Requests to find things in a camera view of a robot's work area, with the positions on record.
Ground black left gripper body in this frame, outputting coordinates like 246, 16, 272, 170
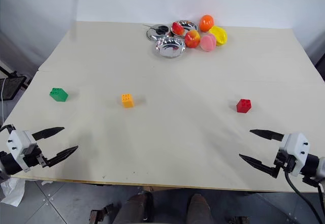
22, 144, 49, 170

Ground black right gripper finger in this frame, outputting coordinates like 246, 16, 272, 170
249, 129, 285, 142
238, 153, 280, 179

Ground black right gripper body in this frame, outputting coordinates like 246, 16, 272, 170
273, 148, 297, 173

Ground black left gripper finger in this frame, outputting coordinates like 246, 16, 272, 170
41, 145, 79, 169
32, 126, 66, 141

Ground red toy building block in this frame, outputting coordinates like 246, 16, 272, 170
236, 99, 253, 113

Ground green toy building block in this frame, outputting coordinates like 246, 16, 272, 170
49, 87, 69, 103

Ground white crumpled plastic sheet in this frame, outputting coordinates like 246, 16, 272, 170
0, 177, 26, 207

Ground black mesh stand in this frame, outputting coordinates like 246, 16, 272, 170
0, 66, 31, 102

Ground dark rounded shape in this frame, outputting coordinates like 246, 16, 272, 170
187, 193, 213, 224
118, 191, 156, 224

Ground dark object beside table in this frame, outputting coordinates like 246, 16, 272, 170
314, 53, 325, 80

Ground yellow toy building block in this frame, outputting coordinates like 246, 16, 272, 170
121, 93, 135, 109

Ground pink toy peach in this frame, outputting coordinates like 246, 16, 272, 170
199, 33, 217, 53

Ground yellow toy star fruit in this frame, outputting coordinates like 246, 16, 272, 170
208, 25, 228, 47

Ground red yellow toy apple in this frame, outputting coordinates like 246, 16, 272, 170
184, 29, 202, 49

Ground orange toy fruit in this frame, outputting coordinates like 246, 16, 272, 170
199, 14, 214, 33

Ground large steel bowl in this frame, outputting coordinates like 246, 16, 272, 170
155, 36, 187, 59

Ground small steel bowl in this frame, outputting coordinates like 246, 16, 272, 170
170, 19, 199, 36

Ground red toy strawberry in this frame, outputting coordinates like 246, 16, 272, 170
172, 21, 186, 36

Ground steel lid with black knob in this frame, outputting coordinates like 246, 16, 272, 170
142, 23, 174, 42

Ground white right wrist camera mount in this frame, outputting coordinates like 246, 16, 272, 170
278, 132, 311, 177

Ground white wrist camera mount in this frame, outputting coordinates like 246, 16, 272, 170
278, 132, 311, 177
7, 130, 42, 172

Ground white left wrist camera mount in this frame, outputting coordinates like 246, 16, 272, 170
7, 130, 42, 172

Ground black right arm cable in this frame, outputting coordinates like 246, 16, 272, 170
283, 169, 325, 224

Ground thin white cable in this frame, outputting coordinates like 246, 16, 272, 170
0, 78, 6, 124

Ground rusty metal bracket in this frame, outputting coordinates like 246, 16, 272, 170
89, 203, 115, 224

